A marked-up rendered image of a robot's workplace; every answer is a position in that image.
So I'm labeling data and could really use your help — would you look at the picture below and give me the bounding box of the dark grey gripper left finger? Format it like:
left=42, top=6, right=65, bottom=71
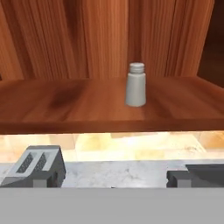
left=0, top=144, right=67, bottom=188

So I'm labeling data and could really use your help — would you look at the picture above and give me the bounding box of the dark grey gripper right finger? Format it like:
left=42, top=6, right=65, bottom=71
left=166, top=164, right=224, bottom=188

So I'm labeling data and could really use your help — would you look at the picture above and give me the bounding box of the wooden cabinet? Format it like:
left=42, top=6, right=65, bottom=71
left=0, top=0, right=224, bottom=136

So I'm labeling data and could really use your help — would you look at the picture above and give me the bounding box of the grey shaker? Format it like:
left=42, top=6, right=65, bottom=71
left=125, top=62, right=147, bottom=108

